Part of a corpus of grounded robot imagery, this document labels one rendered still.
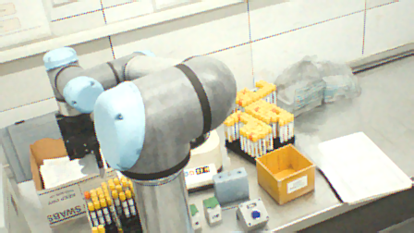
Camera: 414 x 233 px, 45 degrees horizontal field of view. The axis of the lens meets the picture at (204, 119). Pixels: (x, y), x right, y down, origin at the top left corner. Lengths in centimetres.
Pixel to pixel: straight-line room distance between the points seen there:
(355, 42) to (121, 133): 164
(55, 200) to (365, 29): 140
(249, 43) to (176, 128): 126
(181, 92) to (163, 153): 9
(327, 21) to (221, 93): 139
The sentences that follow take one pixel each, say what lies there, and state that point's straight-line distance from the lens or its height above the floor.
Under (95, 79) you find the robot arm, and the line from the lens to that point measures 108.
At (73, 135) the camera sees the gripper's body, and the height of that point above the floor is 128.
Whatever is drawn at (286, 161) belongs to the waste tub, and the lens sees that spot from 164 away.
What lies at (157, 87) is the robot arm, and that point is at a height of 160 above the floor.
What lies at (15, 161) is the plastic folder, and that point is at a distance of 185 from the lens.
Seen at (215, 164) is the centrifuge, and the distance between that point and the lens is 164.
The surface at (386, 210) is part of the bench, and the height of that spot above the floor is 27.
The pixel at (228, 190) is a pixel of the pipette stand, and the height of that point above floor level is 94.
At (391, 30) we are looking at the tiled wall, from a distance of 231.
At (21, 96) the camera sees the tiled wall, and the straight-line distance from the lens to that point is 178.
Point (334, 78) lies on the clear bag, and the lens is 200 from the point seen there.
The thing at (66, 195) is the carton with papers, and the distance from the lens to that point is 158.
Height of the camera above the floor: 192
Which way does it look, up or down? 32 degrees down
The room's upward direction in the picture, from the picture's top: 8 degrees counter-clockwise
